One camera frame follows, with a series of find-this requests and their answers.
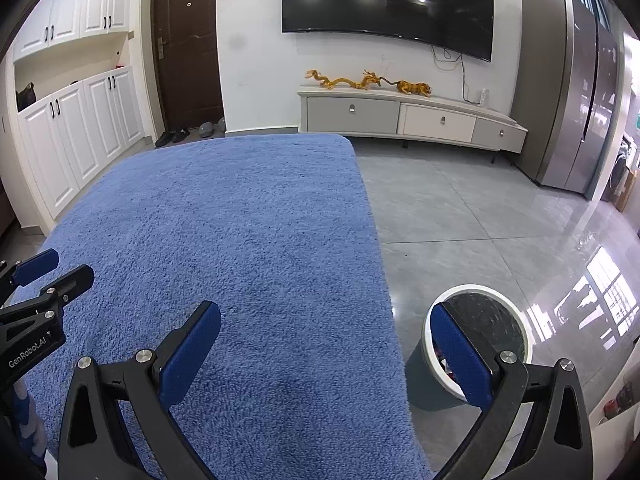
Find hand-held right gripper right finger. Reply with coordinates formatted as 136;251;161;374
430;302;594;480

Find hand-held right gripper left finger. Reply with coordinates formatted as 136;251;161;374
57;301;222;480

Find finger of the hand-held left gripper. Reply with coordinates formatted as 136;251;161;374
0;249;60;307
0;264;95;332

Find white round trash bin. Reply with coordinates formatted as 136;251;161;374
404;284;532;413

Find person's left hand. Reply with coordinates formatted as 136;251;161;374
10;379;49;467

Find blue shaggy rug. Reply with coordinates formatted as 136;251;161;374
10;132;435;480

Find white floor cabinet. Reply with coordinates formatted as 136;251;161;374
16;65;147;224

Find dark bag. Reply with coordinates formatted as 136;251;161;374
16;82;37;114

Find white table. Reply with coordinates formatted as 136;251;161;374
584;385;640;480

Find pair of black shoes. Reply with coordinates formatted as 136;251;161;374
154;127;191;149

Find cardboard box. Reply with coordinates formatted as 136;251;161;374
614;169;640;214

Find grey white television cabinet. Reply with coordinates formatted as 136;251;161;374
297;83;529;164

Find washing machine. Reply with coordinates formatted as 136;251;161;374
599;134;639;204

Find dark brown door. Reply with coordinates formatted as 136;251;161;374
150;0;225;137

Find golden tiger figurine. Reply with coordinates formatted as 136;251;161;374
396;80;434;99

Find grey double door refrigerator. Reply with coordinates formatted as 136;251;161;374
509;0;622;202

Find long golden dragon figurine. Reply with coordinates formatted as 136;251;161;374
305;68;362;92

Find white wall cabinet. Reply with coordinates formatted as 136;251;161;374
12;0;132;62

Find white television cable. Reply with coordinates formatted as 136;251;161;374
431;44;474;104

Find black wall television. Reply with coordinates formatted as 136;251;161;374
281;0;495;64

